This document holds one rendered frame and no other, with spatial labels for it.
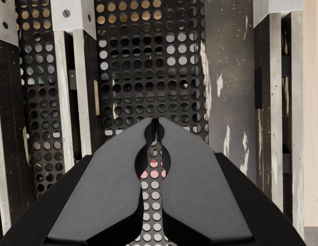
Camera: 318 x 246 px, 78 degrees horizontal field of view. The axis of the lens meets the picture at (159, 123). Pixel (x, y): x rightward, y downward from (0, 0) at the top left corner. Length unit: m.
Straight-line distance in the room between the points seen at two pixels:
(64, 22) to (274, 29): 0.40
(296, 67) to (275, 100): 0.07
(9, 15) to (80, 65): 0.23
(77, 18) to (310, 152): 0.55
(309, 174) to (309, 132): 0.09
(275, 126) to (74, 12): 0.44
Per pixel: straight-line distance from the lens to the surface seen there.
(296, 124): 0.45
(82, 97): 0.42
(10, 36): 0.59
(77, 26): 0.46
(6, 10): 0.60
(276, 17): 0.46
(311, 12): 0.56
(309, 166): 0.54
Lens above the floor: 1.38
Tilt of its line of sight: 31 degrees down
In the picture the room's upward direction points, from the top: 180 degrees clockwise
